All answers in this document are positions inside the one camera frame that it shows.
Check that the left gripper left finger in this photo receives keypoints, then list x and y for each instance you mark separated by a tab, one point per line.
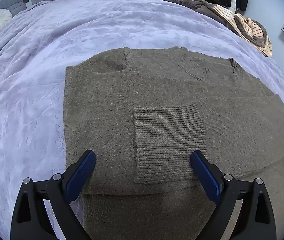
30	219

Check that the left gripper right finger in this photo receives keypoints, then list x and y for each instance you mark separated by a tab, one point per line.
256	217

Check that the olive knit sweater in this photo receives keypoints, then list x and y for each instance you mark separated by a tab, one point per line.
143	112

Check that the brown and striped blanket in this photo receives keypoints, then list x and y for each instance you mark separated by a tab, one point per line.
246	28

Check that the lavender plush bed blanket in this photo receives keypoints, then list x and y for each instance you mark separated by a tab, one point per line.
39	43

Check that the grey quilted headboard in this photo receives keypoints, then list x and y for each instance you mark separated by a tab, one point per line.
13	6

